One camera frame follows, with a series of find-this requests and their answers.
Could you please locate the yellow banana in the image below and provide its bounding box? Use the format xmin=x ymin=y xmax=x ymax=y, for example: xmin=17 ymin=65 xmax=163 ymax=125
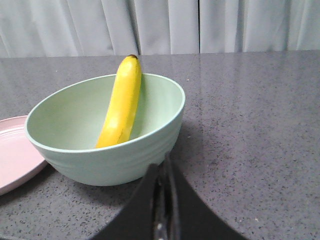
xmin=95 ymin=54 xmax=142 ymax=148

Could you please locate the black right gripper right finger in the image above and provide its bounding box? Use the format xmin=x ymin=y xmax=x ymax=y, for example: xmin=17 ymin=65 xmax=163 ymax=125
xmin=163 ymin=152 xmax=245 ymax=240

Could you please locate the green bowl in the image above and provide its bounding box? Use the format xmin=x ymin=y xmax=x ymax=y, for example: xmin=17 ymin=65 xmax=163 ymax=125
xmin=25 ymin=73 xmax=186 ymax=186

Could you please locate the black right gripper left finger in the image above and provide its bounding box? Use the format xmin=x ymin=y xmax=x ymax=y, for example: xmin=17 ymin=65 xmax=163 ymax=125
xmin=91 ymin=164 xmax=158 ymax=240

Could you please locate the white curtain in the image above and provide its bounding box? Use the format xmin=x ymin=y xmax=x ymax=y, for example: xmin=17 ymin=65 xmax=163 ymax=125
xmin=0 ymin=0 xmax=320 ymax=58

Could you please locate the pink plate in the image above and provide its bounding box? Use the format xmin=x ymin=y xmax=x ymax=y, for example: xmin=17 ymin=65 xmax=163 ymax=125
xmin=0 ymin=115 xmax=47 ymax=195

